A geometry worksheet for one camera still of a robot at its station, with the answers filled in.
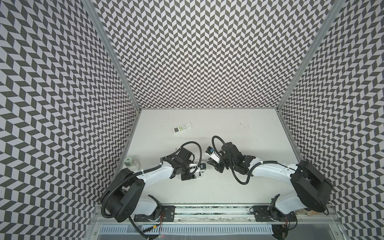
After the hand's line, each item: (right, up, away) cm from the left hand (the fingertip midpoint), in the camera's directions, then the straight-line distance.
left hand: (192, 171), depth 87 cm
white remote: (+4, -1, -2) cm, 5 cm away
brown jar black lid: (+61, -17, -13) cm, 64 cm away
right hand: (+10, +5, -3) cm, 11 cm away
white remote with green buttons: (-8, +24, +18) cm, 32 cm away
